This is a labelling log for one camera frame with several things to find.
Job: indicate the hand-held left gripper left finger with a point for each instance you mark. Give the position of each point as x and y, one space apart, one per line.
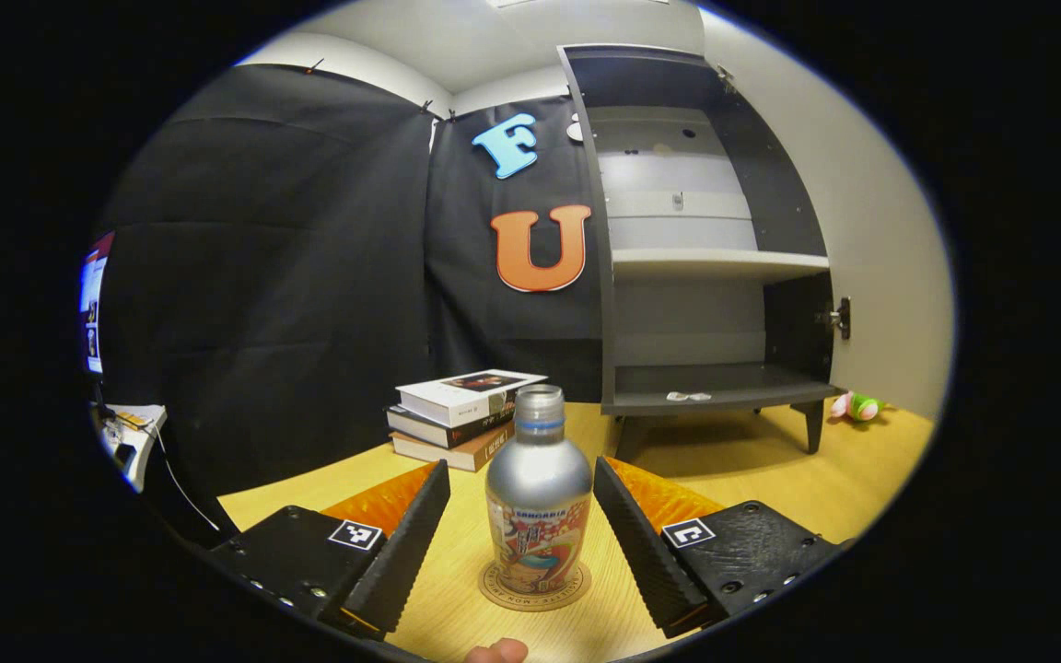
402 552

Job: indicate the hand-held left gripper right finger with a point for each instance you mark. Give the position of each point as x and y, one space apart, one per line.
636 543

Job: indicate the round brown coaster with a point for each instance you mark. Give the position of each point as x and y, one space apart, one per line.
535 600

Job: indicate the silver bottle with printed label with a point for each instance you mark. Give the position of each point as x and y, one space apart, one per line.
538 479

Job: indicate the dark grey cabinet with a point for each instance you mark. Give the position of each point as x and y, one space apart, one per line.
770 203

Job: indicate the grey cabinet door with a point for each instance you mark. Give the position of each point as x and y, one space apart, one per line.
880 230

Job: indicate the white cabinet shelf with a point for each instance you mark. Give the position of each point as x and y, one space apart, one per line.
715 262

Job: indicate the brown book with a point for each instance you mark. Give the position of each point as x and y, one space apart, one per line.
448 451

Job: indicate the dark book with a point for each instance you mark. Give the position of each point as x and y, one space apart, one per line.
438 429

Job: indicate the pink and green plush toy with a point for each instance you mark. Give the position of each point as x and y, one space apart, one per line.
857 406

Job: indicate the white device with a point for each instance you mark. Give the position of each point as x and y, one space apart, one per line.
134 442

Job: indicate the black backdrop cloth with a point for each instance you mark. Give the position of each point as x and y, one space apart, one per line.
291 276

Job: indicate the computer monitor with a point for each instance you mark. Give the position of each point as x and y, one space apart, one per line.
93 304

